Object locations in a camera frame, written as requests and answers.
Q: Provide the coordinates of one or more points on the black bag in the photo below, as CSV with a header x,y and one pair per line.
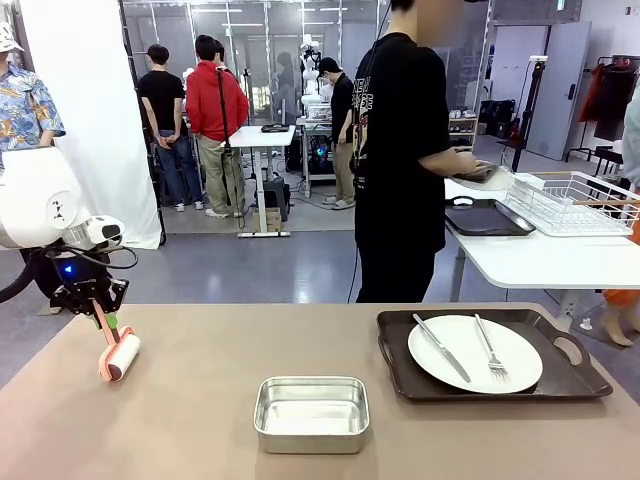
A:
x,y
497,117

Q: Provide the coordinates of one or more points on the brown serving tray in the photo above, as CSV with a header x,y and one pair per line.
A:
x,y
565,380
490,220

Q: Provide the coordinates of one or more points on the person in orange clothes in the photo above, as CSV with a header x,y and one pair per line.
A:
x,y
620,320

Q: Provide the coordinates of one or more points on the black hanging garment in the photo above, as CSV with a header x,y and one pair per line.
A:
x,y
617,100

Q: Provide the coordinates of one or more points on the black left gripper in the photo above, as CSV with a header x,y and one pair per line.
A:
x,y
82,275

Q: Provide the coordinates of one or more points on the wooden shoe rack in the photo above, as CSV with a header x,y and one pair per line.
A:
x,y
462,126

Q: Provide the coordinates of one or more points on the person's right forearm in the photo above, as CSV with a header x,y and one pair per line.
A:
x,y
440,162

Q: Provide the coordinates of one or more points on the person in floral shirt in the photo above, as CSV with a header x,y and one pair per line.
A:
x,y
25,100

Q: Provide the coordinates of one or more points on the grey door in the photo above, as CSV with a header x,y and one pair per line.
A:
x,y
560,100

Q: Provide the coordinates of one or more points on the white backdrop curtain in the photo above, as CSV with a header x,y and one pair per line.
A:
x,y
90,100

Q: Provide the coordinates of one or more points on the person in printed black t-shirt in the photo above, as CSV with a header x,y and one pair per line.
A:
x,y
395,150

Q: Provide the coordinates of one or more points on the silver fork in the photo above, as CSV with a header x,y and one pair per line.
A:
x,y
497,370

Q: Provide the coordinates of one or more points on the white standing desk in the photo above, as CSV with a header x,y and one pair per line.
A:
x,y
260,136

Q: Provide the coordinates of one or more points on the small white background robot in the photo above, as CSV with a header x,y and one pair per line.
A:
x,y
311,80

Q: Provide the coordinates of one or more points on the man in black shirt, jeans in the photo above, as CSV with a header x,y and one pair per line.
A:
x,y
162,100

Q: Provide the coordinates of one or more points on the cardboard box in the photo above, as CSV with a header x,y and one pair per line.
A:
x,y
266,220

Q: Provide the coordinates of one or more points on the equipment cart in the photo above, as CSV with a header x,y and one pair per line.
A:
x,y
320,150

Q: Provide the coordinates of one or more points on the person's right hand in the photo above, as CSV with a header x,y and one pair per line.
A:
x,y
465,162

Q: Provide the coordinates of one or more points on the person in grey-blue shirt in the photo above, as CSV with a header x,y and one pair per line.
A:
x,y
632,140

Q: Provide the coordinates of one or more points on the orange hanging garment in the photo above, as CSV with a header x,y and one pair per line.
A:
x,y
592,95

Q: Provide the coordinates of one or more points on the man with black cap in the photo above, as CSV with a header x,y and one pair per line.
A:
x,y
342,100

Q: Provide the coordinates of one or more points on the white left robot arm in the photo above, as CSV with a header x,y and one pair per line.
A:
x,y
35,200

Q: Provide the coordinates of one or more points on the silver table knife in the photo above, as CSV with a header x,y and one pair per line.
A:
x,y
443,350

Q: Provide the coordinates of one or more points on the black chair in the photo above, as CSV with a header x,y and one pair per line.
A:
x,y
607,157

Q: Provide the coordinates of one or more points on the white side table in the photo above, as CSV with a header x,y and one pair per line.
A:
x,y
550,260

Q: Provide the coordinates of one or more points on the dark clothed person behind glass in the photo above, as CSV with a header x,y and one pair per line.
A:
x,y
286,85

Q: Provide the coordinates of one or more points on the man in red top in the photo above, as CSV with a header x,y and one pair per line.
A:
x,y
215,100

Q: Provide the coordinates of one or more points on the rectangular steel tray container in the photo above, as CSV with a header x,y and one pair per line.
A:
x,y
310,440

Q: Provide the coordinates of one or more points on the black stool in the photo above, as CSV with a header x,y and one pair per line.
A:
x,y
276,197

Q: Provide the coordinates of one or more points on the thin black tripod stand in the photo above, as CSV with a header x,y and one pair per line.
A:
x,y
223,125

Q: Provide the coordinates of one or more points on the black light stand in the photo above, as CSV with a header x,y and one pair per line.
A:
x,y
535,85

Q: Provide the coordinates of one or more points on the flat black item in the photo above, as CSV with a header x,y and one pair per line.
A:
x,y
274,128

